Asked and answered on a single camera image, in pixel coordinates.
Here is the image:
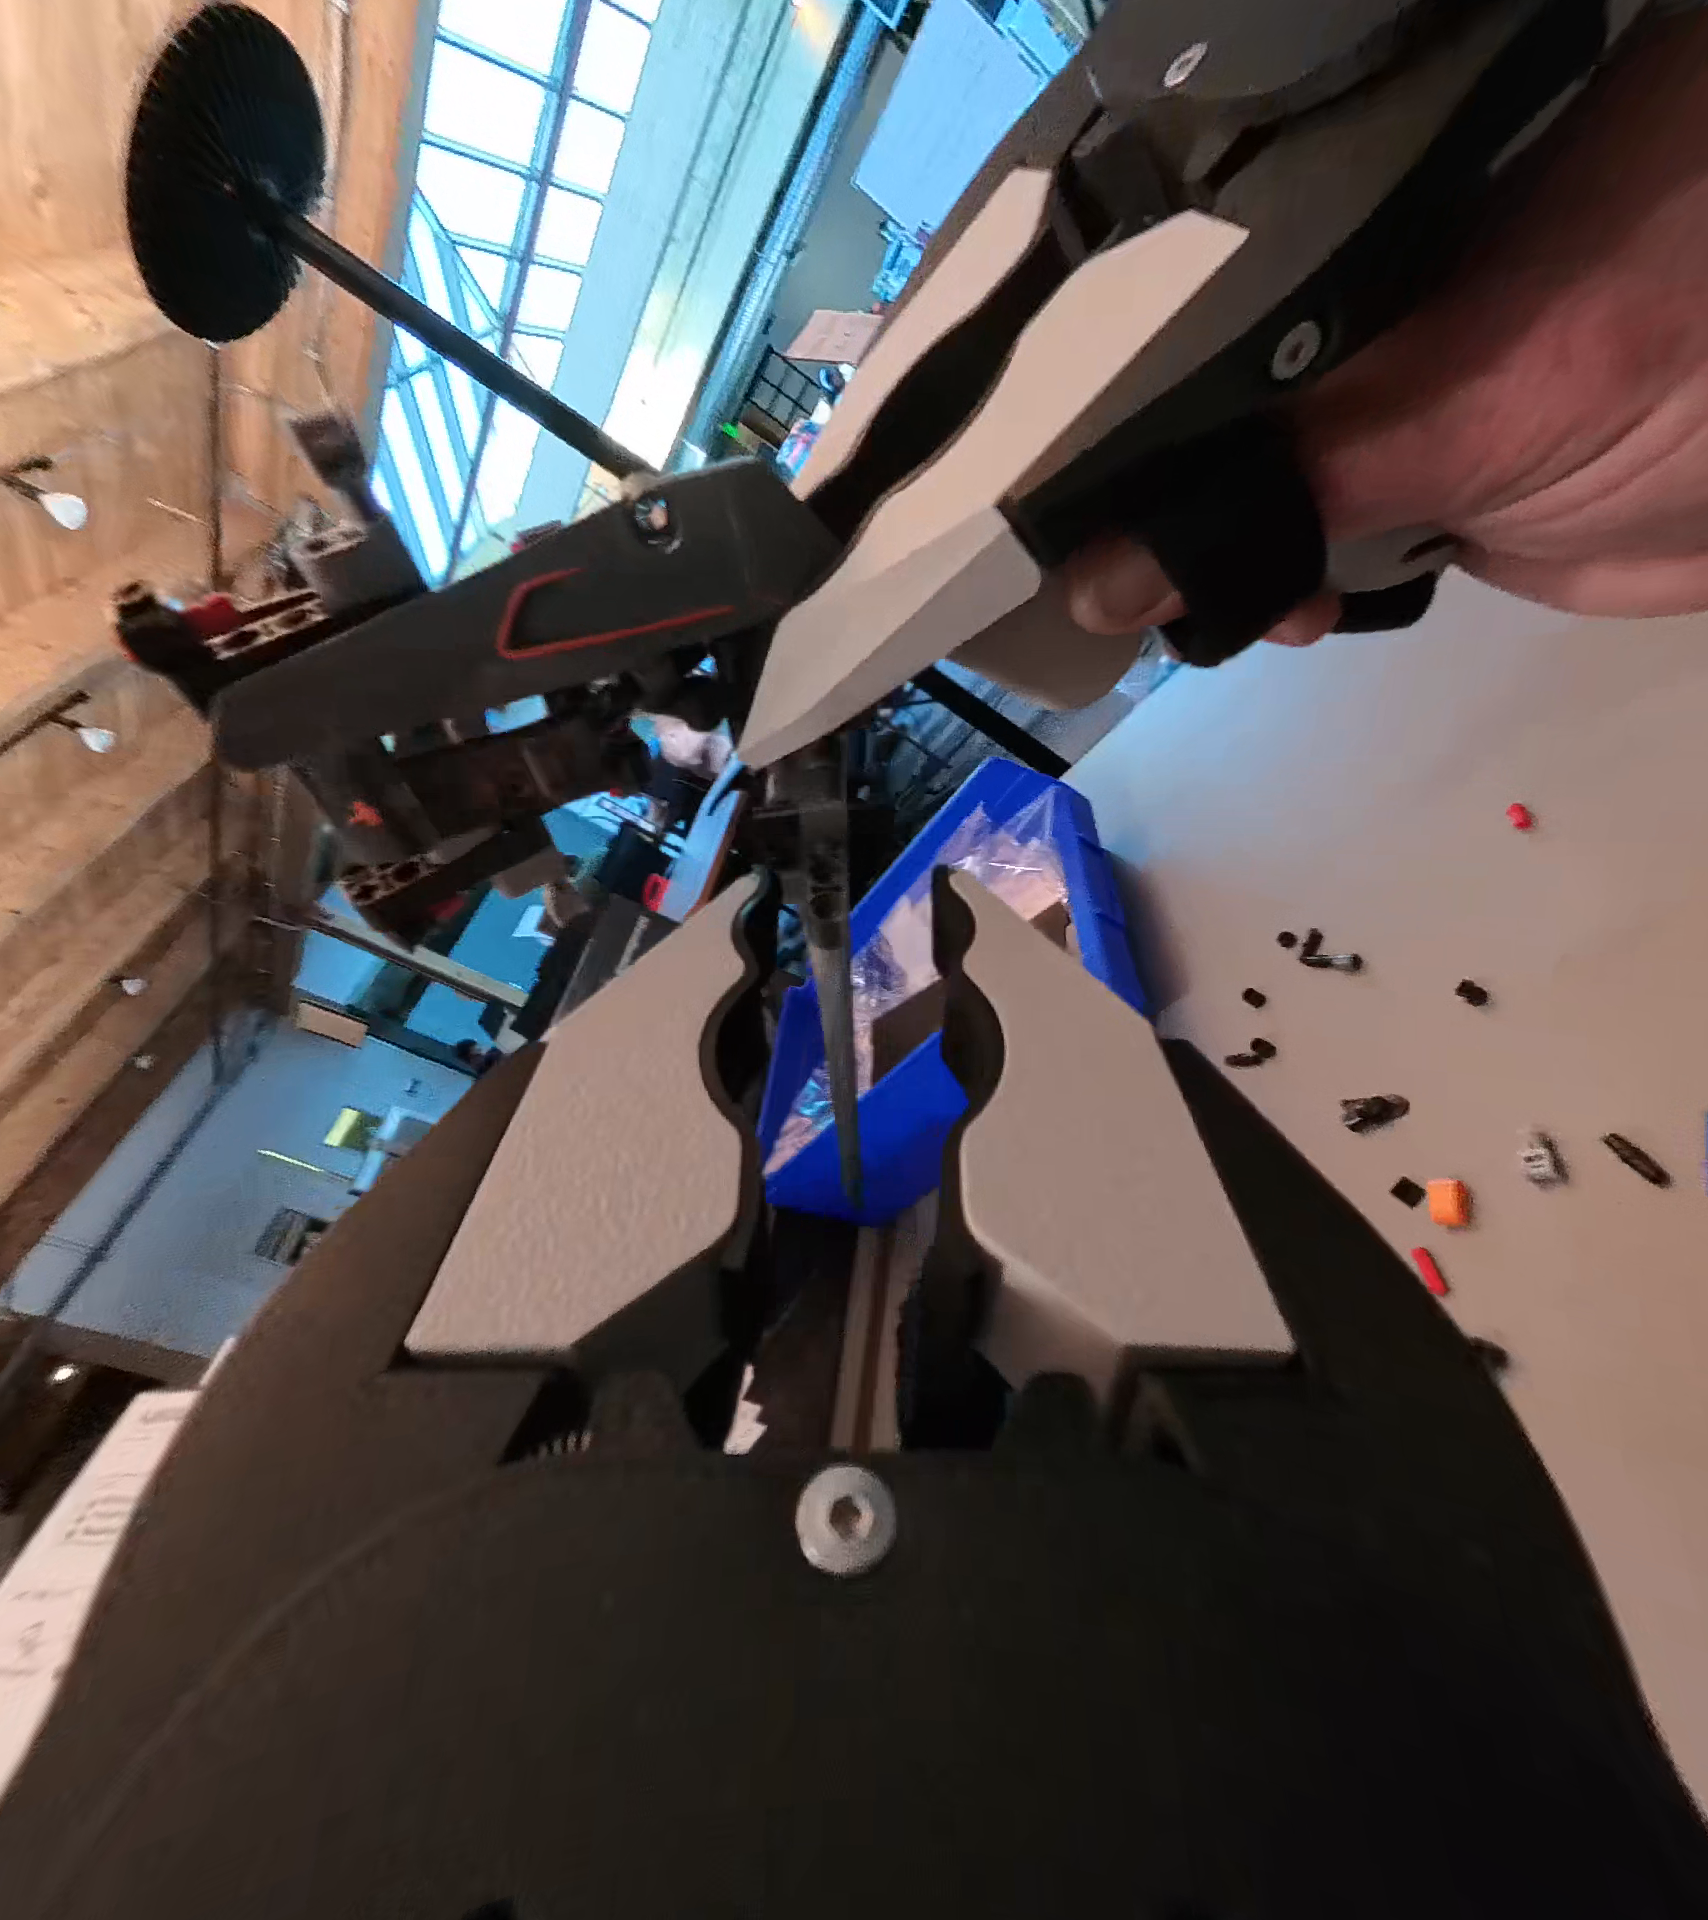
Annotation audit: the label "clear plastic bag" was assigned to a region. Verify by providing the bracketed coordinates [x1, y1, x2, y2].
[790, 809, 1084, 1172]

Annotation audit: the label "lego instruction booklet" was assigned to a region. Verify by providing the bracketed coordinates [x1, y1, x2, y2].
[0, 1336, 243, 1920]

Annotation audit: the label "black pleated disc on rod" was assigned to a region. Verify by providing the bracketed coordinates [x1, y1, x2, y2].
[122, 0, 651, 482]

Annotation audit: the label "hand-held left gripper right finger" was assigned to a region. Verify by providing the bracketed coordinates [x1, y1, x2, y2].
[934, 868, 1302, 1431]

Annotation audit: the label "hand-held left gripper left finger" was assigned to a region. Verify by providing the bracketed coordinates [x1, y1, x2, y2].
[404, 869, 778, 1398]

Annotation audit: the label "blue plastic storage bin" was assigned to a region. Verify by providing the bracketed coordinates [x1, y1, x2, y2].
[754, 758, 1158, 1226]

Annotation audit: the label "dark grey lego spaceship model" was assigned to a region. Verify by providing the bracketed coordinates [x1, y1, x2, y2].
[109, 407, 867, 1221]

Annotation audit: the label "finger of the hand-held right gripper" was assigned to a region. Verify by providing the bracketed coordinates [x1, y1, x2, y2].
[730, 208, 1259, 769]
[790, 162, 1082, 518]

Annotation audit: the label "person's right hand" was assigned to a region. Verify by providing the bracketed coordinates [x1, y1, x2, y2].
[1062, 0, 1708, 654]

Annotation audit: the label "scattered small lego pieces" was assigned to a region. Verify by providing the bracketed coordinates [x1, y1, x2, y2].
[1221, 803, 1708, 1374]

